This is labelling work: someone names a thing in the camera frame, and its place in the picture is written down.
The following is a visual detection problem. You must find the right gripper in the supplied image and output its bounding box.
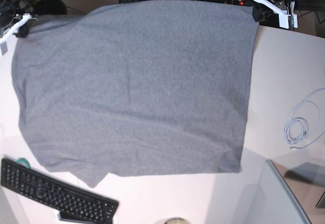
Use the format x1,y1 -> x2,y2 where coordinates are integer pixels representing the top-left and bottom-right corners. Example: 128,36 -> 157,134
0,5 -> 29,38

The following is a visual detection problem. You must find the grey t-shirt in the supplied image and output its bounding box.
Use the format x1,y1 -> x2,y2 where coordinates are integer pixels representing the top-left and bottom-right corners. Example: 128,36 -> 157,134
12,1 -> 258,187

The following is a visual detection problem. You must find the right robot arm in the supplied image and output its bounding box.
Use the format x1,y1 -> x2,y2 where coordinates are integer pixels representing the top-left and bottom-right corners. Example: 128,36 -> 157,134
1,0 -> 30,41

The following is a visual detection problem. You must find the green tape roll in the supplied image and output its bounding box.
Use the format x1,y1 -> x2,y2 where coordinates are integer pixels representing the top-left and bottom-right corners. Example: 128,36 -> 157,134
16,158 -> 30,169

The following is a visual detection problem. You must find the black computer keyboard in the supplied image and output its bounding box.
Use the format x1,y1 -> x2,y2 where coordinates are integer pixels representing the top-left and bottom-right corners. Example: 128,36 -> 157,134
1,158 -> 119,223

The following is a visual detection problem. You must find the round tan object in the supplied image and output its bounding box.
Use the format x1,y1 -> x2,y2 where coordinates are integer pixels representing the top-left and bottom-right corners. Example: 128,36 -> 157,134
164,217 -> 190,224

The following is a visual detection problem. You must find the coiled white cable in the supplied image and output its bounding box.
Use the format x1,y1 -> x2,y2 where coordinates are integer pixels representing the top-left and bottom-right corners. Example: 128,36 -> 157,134
283,88 -> 325,150

